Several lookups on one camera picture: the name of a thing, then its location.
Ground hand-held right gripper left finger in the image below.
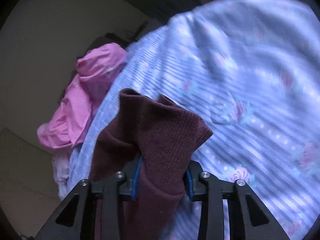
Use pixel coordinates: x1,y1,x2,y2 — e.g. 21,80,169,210
37,156,143,240

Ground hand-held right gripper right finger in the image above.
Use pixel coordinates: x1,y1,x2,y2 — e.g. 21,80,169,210
184,161,290,240

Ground maroon pants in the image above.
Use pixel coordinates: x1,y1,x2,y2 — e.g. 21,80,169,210
89,88,213,240

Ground pink crumpled duvet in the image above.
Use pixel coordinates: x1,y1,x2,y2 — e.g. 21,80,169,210
37,43,128,151

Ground blue striped floral bed sheet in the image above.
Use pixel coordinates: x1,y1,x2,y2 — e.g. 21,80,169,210
67,0,320,240

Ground pale pink floral pillow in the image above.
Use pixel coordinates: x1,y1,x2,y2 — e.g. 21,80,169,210
52,152,73,201

